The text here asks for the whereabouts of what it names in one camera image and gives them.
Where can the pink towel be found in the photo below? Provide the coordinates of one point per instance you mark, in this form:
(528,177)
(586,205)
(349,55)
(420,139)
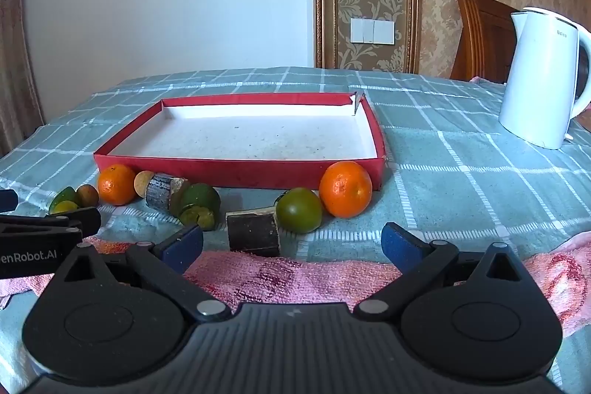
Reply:
(563,275)

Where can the cut cucumber piece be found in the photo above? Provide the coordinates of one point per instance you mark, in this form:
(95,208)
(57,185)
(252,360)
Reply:
(200,205)

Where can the small orange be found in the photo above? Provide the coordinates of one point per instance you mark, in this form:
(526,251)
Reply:
(346,189)

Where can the red shallow cardboard tray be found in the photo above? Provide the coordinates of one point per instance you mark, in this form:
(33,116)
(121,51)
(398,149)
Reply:
(252,140)

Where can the white wall switch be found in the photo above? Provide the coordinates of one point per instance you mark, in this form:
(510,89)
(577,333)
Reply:
(371,31)

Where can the patterned curtain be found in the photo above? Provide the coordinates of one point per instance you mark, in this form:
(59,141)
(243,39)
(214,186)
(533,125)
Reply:
(21,112)

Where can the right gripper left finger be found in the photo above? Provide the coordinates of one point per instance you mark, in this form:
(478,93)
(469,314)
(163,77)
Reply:
(160,267)

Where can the large orange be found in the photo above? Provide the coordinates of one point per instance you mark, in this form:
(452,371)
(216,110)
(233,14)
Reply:
(115,185)

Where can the green tomato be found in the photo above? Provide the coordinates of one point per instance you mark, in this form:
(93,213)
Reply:
(299,210)

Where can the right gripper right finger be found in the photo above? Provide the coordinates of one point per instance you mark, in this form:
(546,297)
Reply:
(422,266)

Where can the brown longan fruit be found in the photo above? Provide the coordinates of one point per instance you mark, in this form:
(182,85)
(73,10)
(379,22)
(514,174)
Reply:
(87,196)

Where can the wooden headboard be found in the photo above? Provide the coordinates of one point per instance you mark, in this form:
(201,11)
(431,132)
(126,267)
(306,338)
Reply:
(487,42)

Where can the white electric kettle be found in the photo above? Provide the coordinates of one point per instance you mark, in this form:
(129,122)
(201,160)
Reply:
(540,98)

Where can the short dark eggplant chunk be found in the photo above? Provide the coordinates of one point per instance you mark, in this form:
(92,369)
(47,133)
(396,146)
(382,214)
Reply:
(254,232)

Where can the green avocado-like fruit end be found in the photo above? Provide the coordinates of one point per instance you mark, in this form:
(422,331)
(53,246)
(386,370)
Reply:
(67,194)

